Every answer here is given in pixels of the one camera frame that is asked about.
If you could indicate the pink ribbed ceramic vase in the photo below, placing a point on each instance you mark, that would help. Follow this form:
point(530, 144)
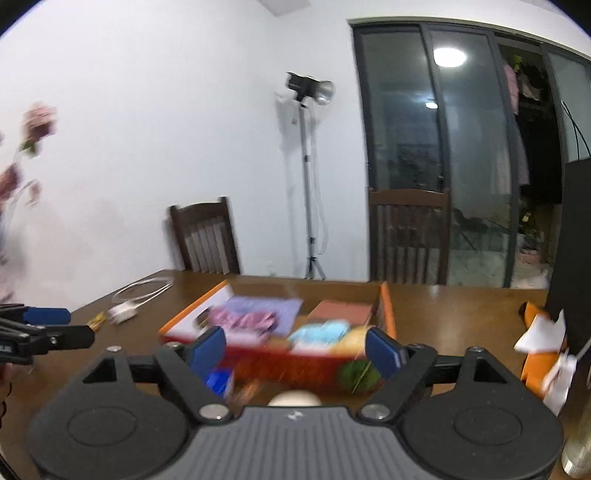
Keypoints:
point(3, 263)

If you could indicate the cream round object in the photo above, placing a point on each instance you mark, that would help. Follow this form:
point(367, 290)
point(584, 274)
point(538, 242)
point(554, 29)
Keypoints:
point(293, 398)

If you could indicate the orange packet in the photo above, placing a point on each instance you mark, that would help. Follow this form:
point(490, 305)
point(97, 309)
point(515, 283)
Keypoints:
point(535, 369)

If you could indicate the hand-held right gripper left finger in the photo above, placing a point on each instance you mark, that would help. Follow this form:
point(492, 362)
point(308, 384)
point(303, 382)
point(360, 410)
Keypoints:
point(207, 353)

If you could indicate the black framed sliding glass door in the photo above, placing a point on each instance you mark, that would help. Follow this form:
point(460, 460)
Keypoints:
point(471, 161)

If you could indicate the pink layered sponge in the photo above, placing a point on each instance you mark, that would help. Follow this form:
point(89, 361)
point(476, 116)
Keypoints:
point(341, 313)

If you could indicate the white charger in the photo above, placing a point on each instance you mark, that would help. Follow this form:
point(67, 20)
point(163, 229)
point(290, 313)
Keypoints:
point(122, 314)

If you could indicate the white paper slip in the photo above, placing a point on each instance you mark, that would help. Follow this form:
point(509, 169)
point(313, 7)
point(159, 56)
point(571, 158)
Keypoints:
point(561, 383)
point(542, 334)

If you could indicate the studio light on stand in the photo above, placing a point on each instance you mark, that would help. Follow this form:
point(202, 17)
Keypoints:
point(307, 87)

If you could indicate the hanging pink garment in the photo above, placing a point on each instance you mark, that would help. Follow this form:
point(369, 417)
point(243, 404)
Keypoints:
point(512, 92)

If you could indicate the purple satin scrunchie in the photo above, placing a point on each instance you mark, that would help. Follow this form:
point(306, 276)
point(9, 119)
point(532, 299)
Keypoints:
point(240, 321)

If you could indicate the yellow crumbs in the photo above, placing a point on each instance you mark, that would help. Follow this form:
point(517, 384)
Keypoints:
point(97, 321)

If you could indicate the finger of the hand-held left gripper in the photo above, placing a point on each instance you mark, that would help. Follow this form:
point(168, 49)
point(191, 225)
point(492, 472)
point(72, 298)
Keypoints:
point(46, 316)
point(69, 337)

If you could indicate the black monitor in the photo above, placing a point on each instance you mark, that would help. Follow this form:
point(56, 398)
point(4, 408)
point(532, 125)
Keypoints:
point(572, 254)

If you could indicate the purple cloth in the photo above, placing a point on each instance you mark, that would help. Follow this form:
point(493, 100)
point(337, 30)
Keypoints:
point(272, 307)

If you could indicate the orange cardboard box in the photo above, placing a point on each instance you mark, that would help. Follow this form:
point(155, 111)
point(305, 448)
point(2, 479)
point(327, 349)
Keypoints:
point(286, 367)

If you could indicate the dark wooden chair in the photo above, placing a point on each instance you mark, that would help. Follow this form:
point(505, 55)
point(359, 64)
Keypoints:
point(207, 240)
point(408, 230)

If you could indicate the blue plush toy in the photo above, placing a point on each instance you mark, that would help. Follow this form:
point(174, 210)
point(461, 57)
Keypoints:
point(318, 336)

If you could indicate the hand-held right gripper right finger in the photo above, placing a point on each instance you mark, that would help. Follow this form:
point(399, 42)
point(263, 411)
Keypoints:
point(383, 353)

